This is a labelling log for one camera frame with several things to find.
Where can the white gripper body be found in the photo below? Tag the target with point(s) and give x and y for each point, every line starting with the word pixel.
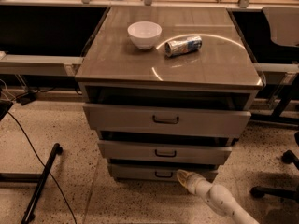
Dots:
pixel 195 184

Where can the grey drawer cabinet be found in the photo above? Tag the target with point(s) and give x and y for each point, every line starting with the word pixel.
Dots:
pixel 218 76

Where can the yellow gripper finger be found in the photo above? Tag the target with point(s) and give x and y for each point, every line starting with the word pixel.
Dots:
pixel 183 177

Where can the left grey desk rail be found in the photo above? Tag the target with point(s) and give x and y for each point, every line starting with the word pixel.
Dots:
pixel 61 66

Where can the grey drawer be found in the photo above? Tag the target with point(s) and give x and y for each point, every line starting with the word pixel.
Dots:
pixel 156 170
pixel 165 120
pixel 134 151

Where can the white bowl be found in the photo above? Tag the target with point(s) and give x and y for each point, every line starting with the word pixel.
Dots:
pixel 144 34

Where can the grey chair backrest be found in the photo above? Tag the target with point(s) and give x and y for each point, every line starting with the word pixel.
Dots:
pixel 284 25

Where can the black metal stand leg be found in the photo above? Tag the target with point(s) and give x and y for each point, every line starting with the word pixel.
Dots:
pixel 29 213

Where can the crushed silver blue can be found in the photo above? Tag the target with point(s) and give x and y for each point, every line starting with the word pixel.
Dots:
pixel 183 46

